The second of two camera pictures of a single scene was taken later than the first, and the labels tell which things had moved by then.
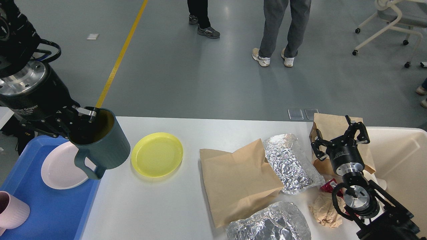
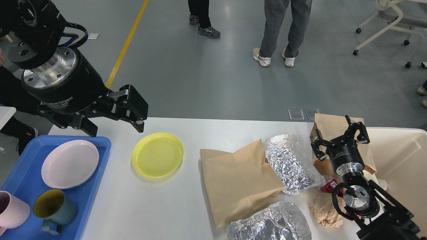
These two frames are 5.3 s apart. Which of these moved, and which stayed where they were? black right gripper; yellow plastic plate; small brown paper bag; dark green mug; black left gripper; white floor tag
Moved: black left gripper; dark green mug
Stayed: black right gripper; small brown paper bag; white floor tag; yellow plastic plate
